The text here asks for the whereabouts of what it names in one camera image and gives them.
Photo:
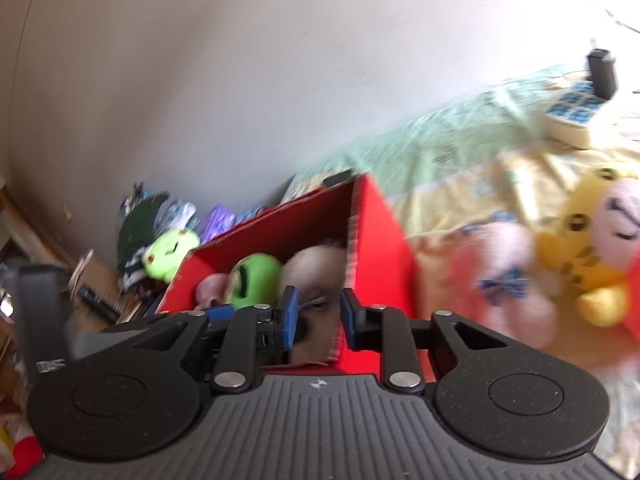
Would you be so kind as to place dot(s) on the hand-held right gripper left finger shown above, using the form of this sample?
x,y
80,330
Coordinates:
x,y
289,317

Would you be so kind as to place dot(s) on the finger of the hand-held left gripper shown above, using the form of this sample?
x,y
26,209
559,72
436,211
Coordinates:
x,y
220,312

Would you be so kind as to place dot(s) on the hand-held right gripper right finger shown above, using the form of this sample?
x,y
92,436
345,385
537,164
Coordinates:
x,y
352,317

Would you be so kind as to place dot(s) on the green round plush toy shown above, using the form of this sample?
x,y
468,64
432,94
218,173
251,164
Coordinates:
x,y
255,275

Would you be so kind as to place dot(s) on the mauve bear plush toy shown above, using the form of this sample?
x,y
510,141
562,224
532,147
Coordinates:
x,y
312,270

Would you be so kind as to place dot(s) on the red cardboard box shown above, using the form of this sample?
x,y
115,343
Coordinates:
x,y
385,240

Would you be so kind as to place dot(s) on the white rabbit plush toy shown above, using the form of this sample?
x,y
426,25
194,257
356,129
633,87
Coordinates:
x,y
505,255

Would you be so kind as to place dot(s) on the yellow tiger plush toy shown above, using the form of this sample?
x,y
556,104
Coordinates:
x,y
575,240

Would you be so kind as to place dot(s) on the green frog plush toy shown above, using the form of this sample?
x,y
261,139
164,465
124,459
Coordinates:
x,y
170,252

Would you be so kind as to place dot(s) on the blue checked cloth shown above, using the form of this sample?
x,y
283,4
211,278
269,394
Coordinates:
x,y
247,216

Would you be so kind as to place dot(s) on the white blue print garment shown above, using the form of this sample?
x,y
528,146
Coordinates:
x,y
177,212

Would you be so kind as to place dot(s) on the black smartphone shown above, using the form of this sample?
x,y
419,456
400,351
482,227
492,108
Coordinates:
x,y
337,177

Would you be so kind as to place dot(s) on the pastel cartoon bed sheet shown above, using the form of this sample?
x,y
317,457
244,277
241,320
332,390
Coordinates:
x,y
450,160

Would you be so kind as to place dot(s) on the white power strip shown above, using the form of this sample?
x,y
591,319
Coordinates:
x,y
570,120

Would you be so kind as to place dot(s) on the black charger adapter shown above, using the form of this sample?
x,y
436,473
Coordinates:
x,y
602,72

